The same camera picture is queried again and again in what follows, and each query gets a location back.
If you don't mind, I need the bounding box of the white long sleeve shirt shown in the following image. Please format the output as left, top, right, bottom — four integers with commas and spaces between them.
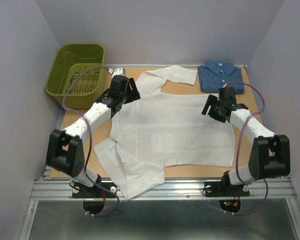
94, 65, 235, 199

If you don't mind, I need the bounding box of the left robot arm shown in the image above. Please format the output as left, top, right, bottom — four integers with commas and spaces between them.
46, 75, 141, 197

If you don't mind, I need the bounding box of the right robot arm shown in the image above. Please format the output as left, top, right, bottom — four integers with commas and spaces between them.
202, 86, 291, 195

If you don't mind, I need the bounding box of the folded blue checked shirt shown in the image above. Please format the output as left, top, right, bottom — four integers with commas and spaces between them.
197, 60, 245, 95

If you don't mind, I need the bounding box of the green plastic laundry basket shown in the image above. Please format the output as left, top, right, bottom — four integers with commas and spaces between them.
45, 43, 108, 110

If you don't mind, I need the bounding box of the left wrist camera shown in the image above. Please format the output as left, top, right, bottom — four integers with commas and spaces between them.
107, 67, 126, 78

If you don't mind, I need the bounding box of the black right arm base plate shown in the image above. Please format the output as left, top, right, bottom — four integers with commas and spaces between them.
202, 181, 250, 198

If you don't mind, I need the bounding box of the aluminium mounting rail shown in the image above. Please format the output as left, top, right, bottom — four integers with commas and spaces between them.
30, 178, 297, 201

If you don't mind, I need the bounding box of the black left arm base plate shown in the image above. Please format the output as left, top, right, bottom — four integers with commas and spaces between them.
69, 181, 115, 199

